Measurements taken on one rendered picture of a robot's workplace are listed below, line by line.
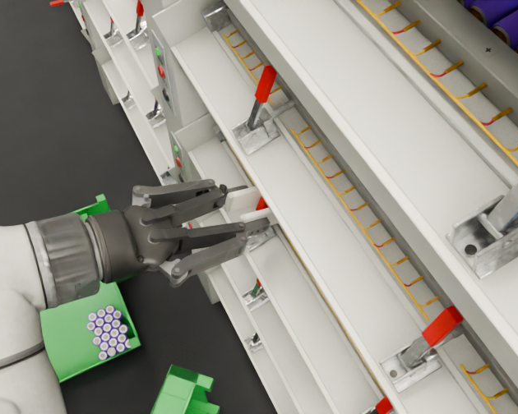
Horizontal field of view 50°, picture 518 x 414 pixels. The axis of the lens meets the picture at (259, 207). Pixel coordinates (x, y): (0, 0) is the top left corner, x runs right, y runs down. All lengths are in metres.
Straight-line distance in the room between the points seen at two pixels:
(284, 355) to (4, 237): 0.46
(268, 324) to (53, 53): 1.28
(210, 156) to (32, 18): 1.35
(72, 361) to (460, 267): 1.07
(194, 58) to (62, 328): 0.78
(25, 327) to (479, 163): 0.42
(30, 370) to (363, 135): 0.38
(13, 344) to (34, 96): 1.29
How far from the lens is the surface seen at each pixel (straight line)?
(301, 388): 0.86
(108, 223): 0.60
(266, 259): 0.72
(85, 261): 0.58
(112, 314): 1.24
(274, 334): 0.89
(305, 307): 0.69
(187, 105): 0.77
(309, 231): 0.52
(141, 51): 1.00
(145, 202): 0.66
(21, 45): 1.99
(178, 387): 1.02
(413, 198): 0.31
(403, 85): 0.35
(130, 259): 0.59
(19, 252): 0.57
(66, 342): 1.29
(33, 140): 1.68
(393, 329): 0.48
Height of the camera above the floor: 1.17
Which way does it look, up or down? 56 degrees down
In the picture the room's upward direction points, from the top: straight up
